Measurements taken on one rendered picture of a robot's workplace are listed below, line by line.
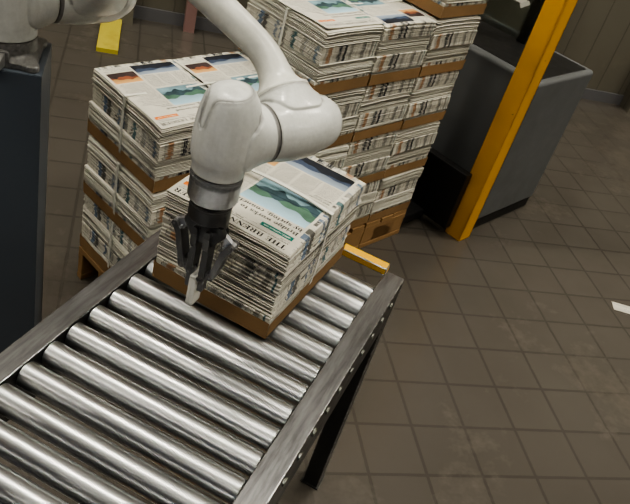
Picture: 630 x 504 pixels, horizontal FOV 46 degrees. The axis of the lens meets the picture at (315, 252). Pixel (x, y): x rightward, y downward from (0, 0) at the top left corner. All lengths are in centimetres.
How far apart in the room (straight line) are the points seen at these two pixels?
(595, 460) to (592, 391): 37
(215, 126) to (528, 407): 201
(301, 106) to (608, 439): 206
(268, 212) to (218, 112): 37
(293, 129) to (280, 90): 7
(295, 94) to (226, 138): 17
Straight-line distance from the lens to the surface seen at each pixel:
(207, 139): 117
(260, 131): 119
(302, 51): 247
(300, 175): 161
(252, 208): 146
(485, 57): 353
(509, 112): 332
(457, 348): 298
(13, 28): 189
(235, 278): 148
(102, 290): 157
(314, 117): 127
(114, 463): 129
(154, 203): 224
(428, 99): 304
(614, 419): 309
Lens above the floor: 184
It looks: 35 degrees down
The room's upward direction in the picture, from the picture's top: 17 degrees clockwise
